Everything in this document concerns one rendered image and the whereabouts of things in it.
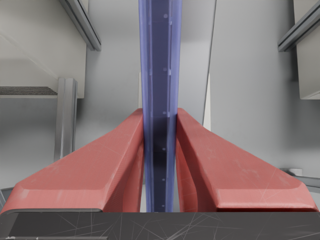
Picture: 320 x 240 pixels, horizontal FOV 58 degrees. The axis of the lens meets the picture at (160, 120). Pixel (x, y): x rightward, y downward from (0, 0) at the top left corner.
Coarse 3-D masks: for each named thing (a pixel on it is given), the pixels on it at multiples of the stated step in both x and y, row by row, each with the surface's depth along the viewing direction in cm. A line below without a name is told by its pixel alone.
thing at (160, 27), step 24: (144, 0) 9; (168, 0) 9; (144, 24) 9; (168, 24) 9; (144, 48) 10; (168, 48) 10; (144, 72) 10; (168, 72) 10; (144, 96) 11; (168, 96) 11; (144, 120) 12; (168, 120) 12; (144, 144) 12; (168, 144) 12; (168, 168) 13; (168, 192) 14
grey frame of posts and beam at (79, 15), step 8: (64, 0) 75; (72, 0) 75; (80, 0) 81; (64, 8) 79; (72, 8) 79; (80, 8) 81; (72, 16) 83; (80, 16) 83; (88, 16) 90; (80, 24) 90; (88, 24) 90; (80, 32) 94; (88, 32) 94; (96, 32) 101; (88, 40) 100; (96, 40) 101; (96, 48) 107
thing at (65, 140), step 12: (60, 84) 75; (72, 84) 75; (60, 96) 74; (72, 96) 74; (60, 108) 74; (72, 108) 74; (60, 120) 73; (72, 120) 74; (60, 132) 73; (72, 132) 74; (60, 144) 72; (72, 144) 75; (60, 156) 72
